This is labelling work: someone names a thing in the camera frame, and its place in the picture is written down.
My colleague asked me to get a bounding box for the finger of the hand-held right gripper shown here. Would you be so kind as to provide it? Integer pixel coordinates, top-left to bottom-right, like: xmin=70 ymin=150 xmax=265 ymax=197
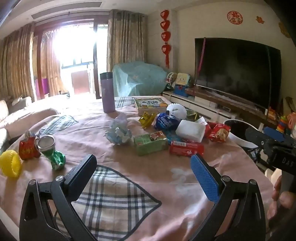
xmin=264 ymin=126 xmax=296 ymax=145
xmin=245 ymin=127 xmax=267 ymax=149

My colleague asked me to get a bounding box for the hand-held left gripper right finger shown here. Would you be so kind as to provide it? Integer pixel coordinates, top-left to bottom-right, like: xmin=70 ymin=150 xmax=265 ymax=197
xmin=190 ymin=153 xmax=266 ymax=241

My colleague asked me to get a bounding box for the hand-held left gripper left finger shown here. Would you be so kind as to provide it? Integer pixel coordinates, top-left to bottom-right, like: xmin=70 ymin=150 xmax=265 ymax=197
xmin=20 ymin=153 xmax=97 ymax=241

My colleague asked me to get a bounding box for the white black trash bin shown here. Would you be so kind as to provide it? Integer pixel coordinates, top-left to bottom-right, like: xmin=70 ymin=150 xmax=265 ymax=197
xmin=223 ymin=119 xmax=262 ymax=149

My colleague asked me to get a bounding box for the red chips bag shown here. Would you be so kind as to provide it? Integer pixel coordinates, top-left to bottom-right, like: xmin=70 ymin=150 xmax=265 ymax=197
xmin=205 ymin=122 xmax=231 ymax=142

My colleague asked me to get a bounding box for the tissue paper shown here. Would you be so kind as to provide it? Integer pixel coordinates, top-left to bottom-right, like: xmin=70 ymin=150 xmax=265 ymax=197
xmin=105 ymin=113 xmax=132 ymax=145

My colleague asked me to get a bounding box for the person's right hand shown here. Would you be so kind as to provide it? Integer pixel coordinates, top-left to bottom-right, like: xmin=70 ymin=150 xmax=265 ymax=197
xmin=267 ymin=175 xmax=296 ymax=220

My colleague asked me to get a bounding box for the red snack packet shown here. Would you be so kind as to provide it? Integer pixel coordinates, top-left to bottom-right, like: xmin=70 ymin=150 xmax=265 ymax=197
xmin=169 ymin=140 xmax=204 ymax=157

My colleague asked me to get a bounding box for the white foam block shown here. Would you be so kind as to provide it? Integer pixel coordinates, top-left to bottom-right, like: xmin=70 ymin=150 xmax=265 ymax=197
xmin=175 ymin=120 xmax=207 ymax=142

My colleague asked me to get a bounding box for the white television stand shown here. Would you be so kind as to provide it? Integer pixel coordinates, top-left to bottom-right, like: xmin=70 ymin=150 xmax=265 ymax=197
xmin=162 ymin=89 xmax=266 ymax=130

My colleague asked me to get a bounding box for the pink plaid patched blanket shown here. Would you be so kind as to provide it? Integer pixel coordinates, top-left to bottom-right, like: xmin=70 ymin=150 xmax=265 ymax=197
xmin=0 ymin=96 xmax=274 ymax=241

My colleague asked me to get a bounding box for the green gold snack packet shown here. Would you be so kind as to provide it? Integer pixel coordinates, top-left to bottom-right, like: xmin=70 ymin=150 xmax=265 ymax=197
xmin=186 ymin=109 xmax=204 ymax=122

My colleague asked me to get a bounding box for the green carton box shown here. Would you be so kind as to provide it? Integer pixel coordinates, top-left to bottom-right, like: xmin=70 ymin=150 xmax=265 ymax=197
xmin=133 ymin=131 xmax=168 ymax=156

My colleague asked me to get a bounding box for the blue snack bag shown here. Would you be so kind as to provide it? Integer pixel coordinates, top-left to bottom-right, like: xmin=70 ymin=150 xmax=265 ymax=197
xmin=155 ymin=112 xmax=182 ymax=130

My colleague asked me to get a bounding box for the black flat television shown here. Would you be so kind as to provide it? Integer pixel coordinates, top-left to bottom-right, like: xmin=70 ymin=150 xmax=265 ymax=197
xmin=194 ymin=38 xmax=282 ymax=113

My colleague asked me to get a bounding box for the white round plastic disc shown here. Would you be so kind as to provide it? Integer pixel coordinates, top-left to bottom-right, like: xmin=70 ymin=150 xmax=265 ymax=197
xmin=166 ymin=103 xmax=187 ymax=120

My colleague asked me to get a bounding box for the yellow snack packet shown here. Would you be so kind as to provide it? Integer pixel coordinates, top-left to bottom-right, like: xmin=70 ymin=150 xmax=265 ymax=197
xmin=139 ymin=111 xmax=156 ymax=128

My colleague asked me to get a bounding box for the beige sofa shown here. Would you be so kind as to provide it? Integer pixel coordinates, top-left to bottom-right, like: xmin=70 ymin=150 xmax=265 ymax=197
xmin=0 ymin=95 xmax=60 ymax=149

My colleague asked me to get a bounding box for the blue toy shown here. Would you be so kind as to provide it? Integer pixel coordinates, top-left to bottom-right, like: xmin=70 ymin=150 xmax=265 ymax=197
xmin=173 ymin=85 xmax=189 ymax=96

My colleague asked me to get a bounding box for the yellow green toy box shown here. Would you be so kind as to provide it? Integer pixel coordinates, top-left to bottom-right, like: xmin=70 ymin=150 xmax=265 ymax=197
xmin=176 ymin=72 xmax=193 ymax=87

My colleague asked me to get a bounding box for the picture book box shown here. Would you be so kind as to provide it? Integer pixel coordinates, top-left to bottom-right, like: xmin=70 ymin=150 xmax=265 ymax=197
xmin=134 ymin=97 xmax=169 ymax=115

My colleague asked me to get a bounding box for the purple thermos bottle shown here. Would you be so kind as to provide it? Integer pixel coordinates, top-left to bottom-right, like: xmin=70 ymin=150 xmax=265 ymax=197
xmin=100 ymin=72 xmax=115 ymax=113

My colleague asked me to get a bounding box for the pink ribbon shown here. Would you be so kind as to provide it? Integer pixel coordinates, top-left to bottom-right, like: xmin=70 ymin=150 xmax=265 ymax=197
xmin=200 ymin=38 xmax=207 ymax=73

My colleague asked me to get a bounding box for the brown balcony board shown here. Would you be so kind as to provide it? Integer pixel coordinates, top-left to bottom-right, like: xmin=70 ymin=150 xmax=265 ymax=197
xmin=71 ymin=71 xmax=90 ymax=94

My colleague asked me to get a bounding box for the pink cabinet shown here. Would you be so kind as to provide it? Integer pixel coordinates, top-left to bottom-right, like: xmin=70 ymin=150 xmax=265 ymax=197
xmin=35 ymin=78 xmax=49 ymax=98

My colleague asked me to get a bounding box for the beige patterned curtain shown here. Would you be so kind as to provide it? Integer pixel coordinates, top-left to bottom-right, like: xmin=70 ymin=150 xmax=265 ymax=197
xmin=107 ymin=9 xmax=147 ymax=66
xmin=43 ymin=32 xmax=62 ymax=95
xmin=0 ymin=23 xmax=35 ymax=100

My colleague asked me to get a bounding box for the teal covered furniture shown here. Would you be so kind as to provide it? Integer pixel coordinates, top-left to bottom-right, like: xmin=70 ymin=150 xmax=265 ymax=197
xmin=112 ymin=61 xmax=168 ymax=96

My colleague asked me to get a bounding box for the colourful stacking ring toy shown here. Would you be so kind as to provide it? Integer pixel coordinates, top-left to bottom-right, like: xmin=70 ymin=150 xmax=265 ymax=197
xmin=276 ymin=115 xmax=292 ymax=133

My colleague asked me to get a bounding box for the yellow plastic ring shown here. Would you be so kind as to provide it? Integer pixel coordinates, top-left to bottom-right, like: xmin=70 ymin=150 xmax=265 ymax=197
xmin=0 ymin=149 xmax=23 ymax=178

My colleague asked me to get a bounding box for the gold wall decoration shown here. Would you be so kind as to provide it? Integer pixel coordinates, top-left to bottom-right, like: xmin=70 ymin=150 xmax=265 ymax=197
xmin=279 ymin=22 xmax=290 ymax=39

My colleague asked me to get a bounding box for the round red wall decoration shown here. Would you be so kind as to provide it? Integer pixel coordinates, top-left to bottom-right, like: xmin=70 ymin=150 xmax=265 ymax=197
xmin=227 ymin=11 xmax=243 ymax=24

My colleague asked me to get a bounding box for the red heart wall hanging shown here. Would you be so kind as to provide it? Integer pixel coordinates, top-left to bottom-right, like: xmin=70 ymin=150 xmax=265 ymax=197
xmin=159 ymin=9 xmax=172 ymax=69

